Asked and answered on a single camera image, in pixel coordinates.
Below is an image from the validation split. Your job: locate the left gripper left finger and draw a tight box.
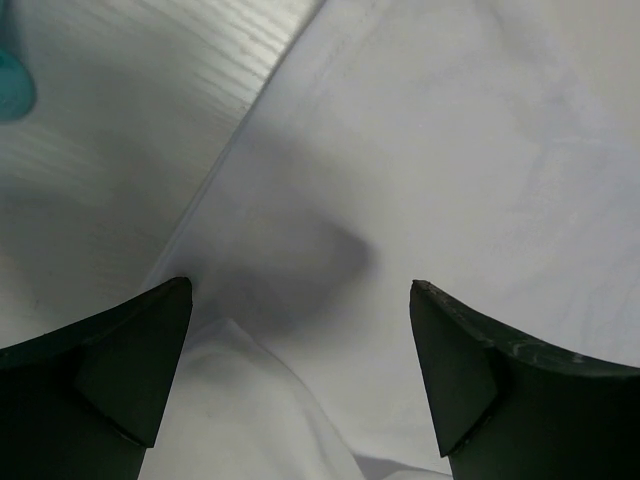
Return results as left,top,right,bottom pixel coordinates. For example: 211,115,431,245
1,277,193,479

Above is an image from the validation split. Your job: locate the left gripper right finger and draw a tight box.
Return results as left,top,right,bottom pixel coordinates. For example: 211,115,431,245
410,280,639,479

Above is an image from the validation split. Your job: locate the white t-shirt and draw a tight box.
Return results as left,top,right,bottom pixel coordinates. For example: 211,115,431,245
141,1,639,479

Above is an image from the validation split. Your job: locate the folded teal t-shirt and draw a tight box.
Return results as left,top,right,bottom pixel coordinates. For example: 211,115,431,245
1,1,36,123

